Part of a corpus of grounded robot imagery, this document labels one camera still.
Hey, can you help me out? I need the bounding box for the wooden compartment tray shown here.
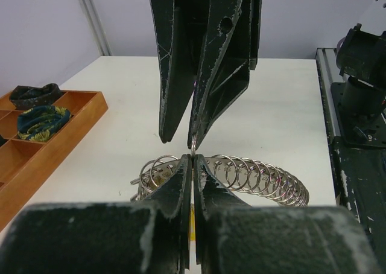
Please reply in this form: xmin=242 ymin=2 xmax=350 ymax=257
xmin=1 ymin=90 xmax=108 ymax=229

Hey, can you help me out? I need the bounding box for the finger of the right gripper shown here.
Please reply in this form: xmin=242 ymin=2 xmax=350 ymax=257
xmin=188 ymin=0 xmax=262 ymax=149
xmin=150 ymin=0 xmax=193 ymax=144

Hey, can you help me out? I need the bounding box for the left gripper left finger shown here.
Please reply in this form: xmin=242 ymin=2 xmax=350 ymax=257
xmin=1 ymin=155 xmax=192 ymax=273

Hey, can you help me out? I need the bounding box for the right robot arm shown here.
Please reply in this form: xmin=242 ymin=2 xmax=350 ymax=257
xmin=150 ymin=0 xmax=385 ymax=235

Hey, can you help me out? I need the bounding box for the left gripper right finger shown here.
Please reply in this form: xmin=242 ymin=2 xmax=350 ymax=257
xmin=193 ymin=155 xmax=382 ymax=273

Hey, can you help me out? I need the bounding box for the metal key organizer ring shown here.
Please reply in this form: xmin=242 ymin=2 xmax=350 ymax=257
xmin=130 ymin=148 xmax=310 ymax=208

